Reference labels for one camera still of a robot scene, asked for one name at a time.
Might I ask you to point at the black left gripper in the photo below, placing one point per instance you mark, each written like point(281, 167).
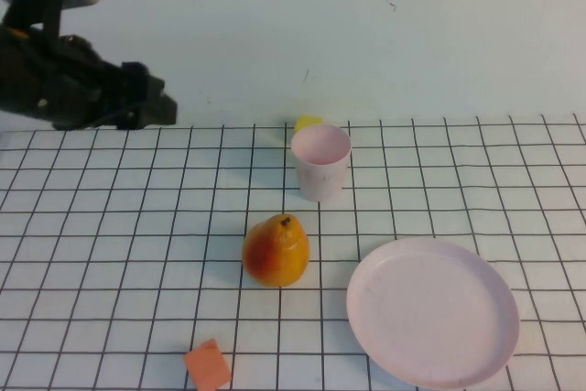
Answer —
point(82, 89)

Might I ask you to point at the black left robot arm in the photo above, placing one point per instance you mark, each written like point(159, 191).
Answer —
point(18, 75)

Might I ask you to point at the pink plastic cup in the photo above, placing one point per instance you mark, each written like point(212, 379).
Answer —
point(320, 180)

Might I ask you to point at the pink plastic plate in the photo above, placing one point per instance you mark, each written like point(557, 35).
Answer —
point(430, 313)

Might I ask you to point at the yellow foam block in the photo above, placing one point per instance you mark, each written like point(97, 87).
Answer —
point(306, 123)

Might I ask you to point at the orange yellow pear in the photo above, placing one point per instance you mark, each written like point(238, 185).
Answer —
point(274, 253)

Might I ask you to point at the orange foam block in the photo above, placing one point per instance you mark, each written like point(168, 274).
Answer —
point(208, 366)

